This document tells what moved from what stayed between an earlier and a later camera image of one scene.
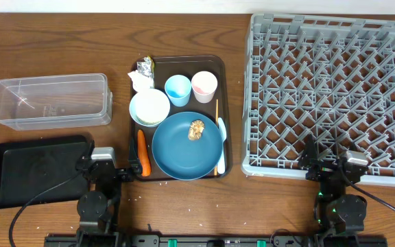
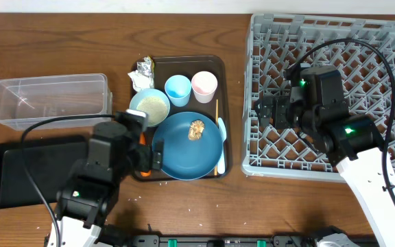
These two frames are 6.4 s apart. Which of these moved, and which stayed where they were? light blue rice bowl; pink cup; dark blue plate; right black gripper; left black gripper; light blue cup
Moved: right black gripper; left black gripper
Stayed: light blue rice bowl; pink cup; dark blue plate; light blue cup
